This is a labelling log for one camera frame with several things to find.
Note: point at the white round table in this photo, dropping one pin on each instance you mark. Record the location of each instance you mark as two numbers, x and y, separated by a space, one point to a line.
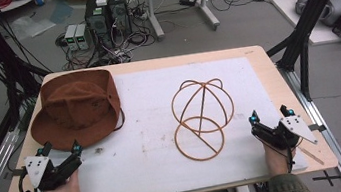
14 4

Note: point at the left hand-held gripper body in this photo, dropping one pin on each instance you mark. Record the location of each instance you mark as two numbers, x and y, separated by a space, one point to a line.
39 168

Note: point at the grey metal table stand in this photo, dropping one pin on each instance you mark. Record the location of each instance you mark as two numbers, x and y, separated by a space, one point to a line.
204 7

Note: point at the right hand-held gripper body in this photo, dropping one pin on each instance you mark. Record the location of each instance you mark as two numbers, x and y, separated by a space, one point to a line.
278 136

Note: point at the clear plastic sheet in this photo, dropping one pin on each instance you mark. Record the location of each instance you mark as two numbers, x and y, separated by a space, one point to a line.
32 26

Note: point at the white platform board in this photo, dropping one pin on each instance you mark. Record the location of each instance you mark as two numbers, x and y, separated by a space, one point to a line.
288 12

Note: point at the person's right hand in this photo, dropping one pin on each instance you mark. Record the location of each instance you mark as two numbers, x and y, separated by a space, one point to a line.
277 161

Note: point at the black tape cross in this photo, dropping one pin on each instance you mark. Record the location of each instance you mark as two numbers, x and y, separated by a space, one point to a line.
327 178

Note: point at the white foam mat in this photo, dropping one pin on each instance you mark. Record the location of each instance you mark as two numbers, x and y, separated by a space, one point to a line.
147 112

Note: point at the grey metal bracket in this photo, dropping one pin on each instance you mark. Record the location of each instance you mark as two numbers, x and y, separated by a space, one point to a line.
14 173
317 127

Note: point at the brown felt hat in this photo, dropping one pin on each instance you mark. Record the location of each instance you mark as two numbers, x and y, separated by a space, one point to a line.
76 109

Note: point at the grey power supply unit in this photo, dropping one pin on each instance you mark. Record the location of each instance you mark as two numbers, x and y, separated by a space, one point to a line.
71 37
82 37

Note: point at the black computer tower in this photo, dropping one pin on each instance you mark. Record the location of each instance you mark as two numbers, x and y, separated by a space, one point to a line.
120 14
98 22

